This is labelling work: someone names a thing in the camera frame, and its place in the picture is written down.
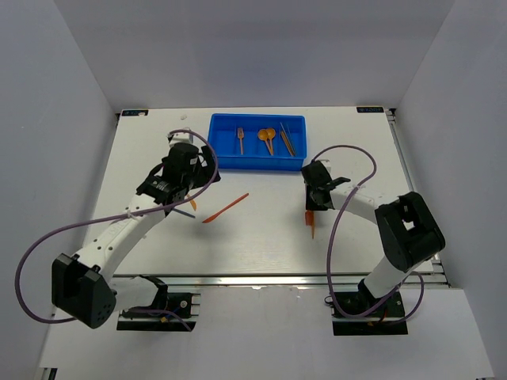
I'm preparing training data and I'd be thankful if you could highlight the orange spoon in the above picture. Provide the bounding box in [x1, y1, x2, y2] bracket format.
[266, 128, 276, 155]
[257, 129, 273, 155]

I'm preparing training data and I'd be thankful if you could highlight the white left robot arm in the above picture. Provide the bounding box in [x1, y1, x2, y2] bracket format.
[51, 142, 219, 329]

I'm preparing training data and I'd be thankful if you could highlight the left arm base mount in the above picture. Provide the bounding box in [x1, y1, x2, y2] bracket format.
[109, 275, 200, 332]

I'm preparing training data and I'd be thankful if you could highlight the red-orange plastic knife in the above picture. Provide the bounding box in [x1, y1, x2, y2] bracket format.
[202, 193, 250, 223]

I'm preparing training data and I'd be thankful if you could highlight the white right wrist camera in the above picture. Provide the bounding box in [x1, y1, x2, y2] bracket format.
[320, 159, 331, 173]

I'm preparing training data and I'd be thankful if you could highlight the red-orange fork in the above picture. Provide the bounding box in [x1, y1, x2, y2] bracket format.
[305, 211, 314, 226]

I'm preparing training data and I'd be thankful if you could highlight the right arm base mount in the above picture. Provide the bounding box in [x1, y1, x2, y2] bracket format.
[323, 284, 409, 336]

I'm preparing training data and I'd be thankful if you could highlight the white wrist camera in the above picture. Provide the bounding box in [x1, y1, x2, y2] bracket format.
[167, 132, 193, 149]
[320, 159, 331, 173]

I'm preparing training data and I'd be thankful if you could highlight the blue divided plastic bin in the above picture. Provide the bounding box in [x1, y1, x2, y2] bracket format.
[208, 113, 307, 171]

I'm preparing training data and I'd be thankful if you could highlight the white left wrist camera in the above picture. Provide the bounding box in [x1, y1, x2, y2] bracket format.
[167, 132, 193, 149]

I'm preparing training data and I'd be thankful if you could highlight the right table label sticker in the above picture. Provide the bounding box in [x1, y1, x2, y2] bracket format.
[356, 106, 384, 113]

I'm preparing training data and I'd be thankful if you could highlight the grey-blue chopstick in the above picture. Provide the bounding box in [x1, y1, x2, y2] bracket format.
[280, 123, 295, 157]
[285, 125, 296, 157]

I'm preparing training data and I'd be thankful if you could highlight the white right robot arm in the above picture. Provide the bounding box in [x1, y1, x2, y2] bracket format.
[301, 161, 446, 316]

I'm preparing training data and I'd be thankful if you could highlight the table label sticker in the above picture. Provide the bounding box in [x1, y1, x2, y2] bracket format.
[356, 106, 384, 113]
[120, 109, 149, 117]

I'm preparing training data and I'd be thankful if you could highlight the orange plastic knife left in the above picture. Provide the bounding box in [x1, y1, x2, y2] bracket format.
[186, 194, 197, 211]

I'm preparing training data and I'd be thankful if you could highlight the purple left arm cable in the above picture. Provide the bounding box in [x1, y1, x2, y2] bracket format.
[14, 128, 220, 325]

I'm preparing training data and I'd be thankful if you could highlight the left table label sticker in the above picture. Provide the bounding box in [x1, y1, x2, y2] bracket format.
[120, 109, 149, 117]

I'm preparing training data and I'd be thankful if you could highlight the blue chopstick left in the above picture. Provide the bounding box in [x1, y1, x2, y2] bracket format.
[172, 208, 196, 219]

